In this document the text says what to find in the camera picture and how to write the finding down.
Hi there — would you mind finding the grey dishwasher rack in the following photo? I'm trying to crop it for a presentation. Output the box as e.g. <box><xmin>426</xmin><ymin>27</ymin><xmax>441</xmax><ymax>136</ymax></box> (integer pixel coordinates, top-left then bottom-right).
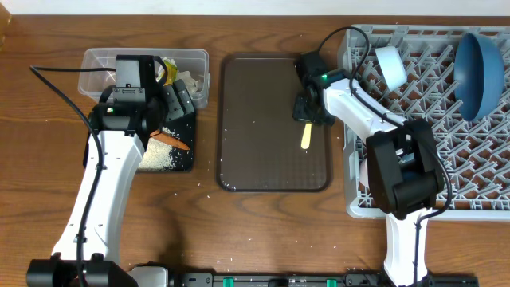
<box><xmin>337</xmin><ymin>25</ymin><xmax>509</xmax><ymax>222</ymax></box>

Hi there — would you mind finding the brown serving tray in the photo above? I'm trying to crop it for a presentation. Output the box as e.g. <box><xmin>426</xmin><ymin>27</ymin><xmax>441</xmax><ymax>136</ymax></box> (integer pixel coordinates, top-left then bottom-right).
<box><xmin>216</xmin><ymin>53</ymin><xmax>332</xmax><ymax>192</ymax></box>

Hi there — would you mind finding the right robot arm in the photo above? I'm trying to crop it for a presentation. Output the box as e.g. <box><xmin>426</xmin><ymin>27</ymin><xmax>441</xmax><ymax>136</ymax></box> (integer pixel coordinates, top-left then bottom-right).
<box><xmin>293</xmin><ymin>50</ymin><xmax>447</xmax><ymax>286</ymax></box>

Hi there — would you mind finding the light blue small bowl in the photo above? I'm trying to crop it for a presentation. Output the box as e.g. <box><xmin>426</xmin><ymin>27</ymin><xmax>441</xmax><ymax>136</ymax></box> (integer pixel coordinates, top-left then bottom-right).
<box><xmin>375</xmin><ymin>46</ymin><xmax>407</xmax><ymax>92</ymax></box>

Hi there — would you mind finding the clear plastic waste bin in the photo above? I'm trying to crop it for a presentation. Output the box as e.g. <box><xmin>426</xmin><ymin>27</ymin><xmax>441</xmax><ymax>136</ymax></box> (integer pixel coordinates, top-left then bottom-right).
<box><xmin>78</xmin><ymin>48</ymin><xmax>210</xmax><ymax>109</ymax></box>

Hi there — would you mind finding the pink plastic cup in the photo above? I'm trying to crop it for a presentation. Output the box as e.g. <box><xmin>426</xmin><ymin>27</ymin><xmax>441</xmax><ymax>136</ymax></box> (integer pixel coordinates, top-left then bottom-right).
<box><xmin>359</xmin><ymin>159</ymin><xmax>369</xmax><ymax>188</ymax></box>

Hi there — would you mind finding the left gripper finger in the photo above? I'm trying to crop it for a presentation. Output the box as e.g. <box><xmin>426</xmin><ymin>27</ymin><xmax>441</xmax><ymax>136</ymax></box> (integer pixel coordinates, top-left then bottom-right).
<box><xmin>163</xmin><ymin>85</ymin><xmax>184</xmax><ymax>122</ymax></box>
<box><xmin>173</xmin><ymin>80</ymin><xmax>195</xmax><ymax>115</ymax></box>

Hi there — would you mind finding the snack wrapper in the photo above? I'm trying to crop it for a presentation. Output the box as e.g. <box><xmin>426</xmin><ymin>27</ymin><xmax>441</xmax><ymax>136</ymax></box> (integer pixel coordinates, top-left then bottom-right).
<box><xmin>156</xmin><ymin>57</ymin><xmax>202</xmax><ymax>93</ymax></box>

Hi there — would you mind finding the orange carrot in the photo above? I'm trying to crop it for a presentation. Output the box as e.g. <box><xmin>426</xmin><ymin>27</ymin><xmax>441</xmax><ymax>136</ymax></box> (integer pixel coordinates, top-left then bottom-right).
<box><xmin>150</xmin><ymin>131</ymin><xmax>190</xmax><ymax>151</ymax></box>

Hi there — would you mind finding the pile of white rice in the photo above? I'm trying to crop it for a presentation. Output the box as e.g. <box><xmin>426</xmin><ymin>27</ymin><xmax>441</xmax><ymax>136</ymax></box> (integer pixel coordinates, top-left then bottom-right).
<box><xmin>138</xmin><ymin>138</ymin><xmax>175</xmax><ymax>171</ymax></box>

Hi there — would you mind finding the black rectangular tray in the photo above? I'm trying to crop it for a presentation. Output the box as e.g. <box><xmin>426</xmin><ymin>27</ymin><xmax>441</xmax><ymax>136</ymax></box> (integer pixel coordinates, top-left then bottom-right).
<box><xmin>84</xmin><ymin>100</ymin><xmax>196</xmax><ymax>176</ymax></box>

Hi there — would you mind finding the dark blue bowl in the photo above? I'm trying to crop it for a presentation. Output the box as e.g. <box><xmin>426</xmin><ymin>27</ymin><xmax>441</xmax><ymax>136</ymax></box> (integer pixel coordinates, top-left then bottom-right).
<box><xmin>453</xmin><ymin>33</ymin><xmax>504</xmax><ymax>121</ymax></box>

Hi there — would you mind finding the yellow plastic spoon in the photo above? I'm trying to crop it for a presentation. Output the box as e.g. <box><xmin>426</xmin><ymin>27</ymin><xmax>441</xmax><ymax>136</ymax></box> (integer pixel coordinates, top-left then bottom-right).
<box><xmin>300</xmin><ymin>123</ymin><xmax>312</xmax><ymax>150</ymax></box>

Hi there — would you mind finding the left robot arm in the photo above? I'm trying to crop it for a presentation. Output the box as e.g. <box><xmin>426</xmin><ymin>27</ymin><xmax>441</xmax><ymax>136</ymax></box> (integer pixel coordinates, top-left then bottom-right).
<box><xmin>26</xmin><ymin>54</ymin><xmax>194</xmax><ymax>286</ymax></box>

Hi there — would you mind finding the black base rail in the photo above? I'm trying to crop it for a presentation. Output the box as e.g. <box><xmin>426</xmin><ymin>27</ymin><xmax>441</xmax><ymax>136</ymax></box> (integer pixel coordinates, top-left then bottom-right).
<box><xmin>168</xmin><ymin>269</ymin><xmax>480</xmax><ymax>287</ymax></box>

